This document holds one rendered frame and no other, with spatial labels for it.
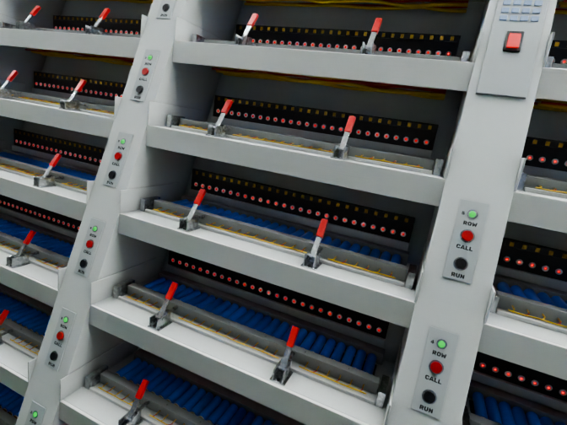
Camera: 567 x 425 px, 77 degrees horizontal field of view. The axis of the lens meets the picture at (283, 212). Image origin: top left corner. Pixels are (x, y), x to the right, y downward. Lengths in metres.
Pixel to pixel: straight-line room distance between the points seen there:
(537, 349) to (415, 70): 0.47
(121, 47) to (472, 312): 0.91
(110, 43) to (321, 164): 0.62
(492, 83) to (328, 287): 0.41
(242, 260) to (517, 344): 0.44
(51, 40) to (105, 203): 0.51
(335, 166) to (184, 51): 0.44
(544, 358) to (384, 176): 0.34
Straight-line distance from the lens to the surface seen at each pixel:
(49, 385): 0.96
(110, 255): 0.85
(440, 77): 0.69
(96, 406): 0.91
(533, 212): 0.64
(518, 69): 0.70
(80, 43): 1.11
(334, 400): 0.66
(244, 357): 0.71
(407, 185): 0.62
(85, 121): 0.98
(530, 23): 0.74
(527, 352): 0.63
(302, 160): 0.66
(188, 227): 0.73
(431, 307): 0.60
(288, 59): 0.76
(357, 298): 0.61
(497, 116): 0.66
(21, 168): 1.22
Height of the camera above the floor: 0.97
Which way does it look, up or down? 4 degrees up
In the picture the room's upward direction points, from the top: 16 degrees clockwise
